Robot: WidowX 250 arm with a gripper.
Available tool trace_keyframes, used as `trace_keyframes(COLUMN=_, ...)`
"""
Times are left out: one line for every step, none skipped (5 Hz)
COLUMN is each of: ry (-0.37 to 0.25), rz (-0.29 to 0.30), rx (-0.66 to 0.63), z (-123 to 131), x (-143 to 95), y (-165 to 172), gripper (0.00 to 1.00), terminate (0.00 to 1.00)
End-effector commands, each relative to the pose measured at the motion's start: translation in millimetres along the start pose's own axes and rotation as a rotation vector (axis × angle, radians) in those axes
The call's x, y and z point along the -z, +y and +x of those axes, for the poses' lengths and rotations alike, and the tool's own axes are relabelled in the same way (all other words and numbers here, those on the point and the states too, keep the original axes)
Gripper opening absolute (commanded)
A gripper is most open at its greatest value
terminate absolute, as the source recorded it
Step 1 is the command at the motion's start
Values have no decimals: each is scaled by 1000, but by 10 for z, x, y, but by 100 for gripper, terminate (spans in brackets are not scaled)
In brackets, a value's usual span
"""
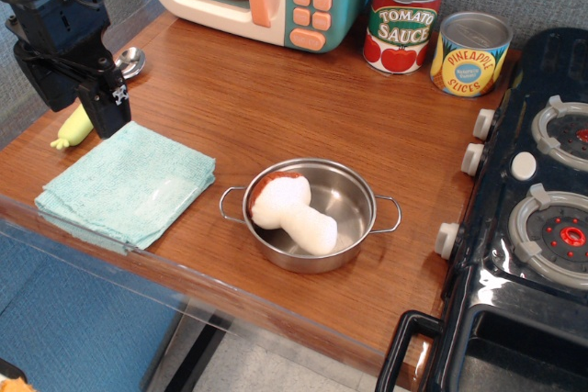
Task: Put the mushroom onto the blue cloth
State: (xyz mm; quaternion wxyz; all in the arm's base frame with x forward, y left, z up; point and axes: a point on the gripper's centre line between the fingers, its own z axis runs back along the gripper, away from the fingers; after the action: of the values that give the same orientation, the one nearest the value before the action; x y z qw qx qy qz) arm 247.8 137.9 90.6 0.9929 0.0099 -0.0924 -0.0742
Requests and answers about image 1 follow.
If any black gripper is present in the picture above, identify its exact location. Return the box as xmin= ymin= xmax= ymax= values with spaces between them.
xmin=5 ymin=0 xmax=131 ymax=139

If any white plush mushroom brown cap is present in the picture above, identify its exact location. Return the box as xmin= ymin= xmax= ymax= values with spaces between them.
xmin=247 ymin=172 xmax=338 ymax=256

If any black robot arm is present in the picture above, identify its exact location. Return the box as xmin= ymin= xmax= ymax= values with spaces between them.
xmin=2 ymin=0 xmax=131 ymax=139

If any light blue folded towel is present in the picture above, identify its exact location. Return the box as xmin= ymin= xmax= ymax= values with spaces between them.
xmin=35 ymin=122 xmax=216 ymax=253

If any small steel pot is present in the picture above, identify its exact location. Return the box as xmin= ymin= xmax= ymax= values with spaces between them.
xmin=219 ymin=158 xmax=402 ymax=274

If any orange plush object corner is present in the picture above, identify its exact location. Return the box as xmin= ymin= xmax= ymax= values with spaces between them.
xmin=0 ymin=377 xmax=36 ymax=392

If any tomato sauce can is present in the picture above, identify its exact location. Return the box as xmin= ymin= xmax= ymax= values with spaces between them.
xmin=363 ymin=0 xmax=442 ymax=74

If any white stove knob bottom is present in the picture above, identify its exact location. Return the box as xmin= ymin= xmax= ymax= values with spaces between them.
xmin=435 ymin=223 xmax=459 ymax=260

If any white stove knob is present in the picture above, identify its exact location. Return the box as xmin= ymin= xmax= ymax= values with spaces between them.
xmin=472 ymin=108 xmax=495 ymax=140
xmin=460 ymin=143 xmax=484 ymax=176
xmin=435 ymin=223 xmax=459 ymax=260

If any pineapple slices can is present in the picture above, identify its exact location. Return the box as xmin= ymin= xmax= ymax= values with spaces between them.
xmin=430 ymin=11 xmax=513 ymax=97

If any white stove knob middle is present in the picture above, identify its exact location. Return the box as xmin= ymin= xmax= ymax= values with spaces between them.
xmin=460 ymin=143 xmax=484 ymax=176

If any white stove knob top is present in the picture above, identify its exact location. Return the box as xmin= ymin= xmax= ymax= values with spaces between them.
xmin=472 ymin=108 xmax=495 ymax=140

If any black toy stove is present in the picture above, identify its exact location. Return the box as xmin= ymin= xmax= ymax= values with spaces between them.
xmin=377 ymin=28 xmax=587 ymax=391

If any spoon with yellow handle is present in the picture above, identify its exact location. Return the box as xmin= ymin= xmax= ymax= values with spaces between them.
xmin=50 ymin=47 xmax=146 ymax=151

